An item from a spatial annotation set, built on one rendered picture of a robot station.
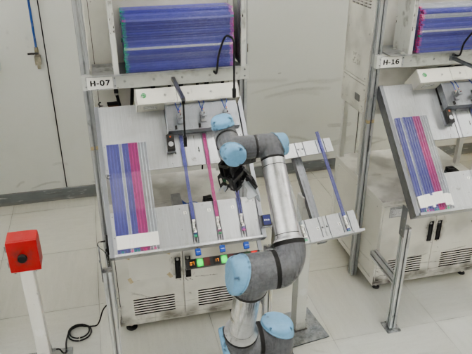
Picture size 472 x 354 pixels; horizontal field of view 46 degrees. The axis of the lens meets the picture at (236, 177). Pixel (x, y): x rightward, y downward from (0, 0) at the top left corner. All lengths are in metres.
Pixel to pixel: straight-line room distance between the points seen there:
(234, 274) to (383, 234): 1.73
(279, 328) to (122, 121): 1.24
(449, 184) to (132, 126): 1.59
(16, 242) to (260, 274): 1.29
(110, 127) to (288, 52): 2.07
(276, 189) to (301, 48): 2.79
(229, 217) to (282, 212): 0.88
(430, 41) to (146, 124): 1.48
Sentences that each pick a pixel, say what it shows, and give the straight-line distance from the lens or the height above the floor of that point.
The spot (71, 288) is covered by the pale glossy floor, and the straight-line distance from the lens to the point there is 3.55.
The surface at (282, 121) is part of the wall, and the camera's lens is 4.53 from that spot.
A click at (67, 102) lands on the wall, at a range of 4.23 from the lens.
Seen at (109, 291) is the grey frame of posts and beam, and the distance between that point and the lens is 2.60.
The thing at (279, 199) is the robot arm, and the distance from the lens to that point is 1.69.
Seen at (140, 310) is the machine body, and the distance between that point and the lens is 3.06.
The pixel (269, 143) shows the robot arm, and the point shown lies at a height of 1.41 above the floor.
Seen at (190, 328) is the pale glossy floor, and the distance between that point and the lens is 3.15.
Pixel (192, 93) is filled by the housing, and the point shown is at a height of 1.28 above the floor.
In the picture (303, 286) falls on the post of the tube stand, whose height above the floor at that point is 0.30.
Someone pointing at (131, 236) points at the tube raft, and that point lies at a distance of 2.48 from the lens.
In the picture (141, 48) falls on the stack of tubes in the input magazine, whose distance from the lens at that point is 2.58.
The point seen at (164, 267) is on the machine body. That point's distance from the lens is 2.91.
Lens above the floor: 2.10
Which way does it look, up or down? 27 degrees down
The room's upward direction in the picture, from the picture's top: straight up
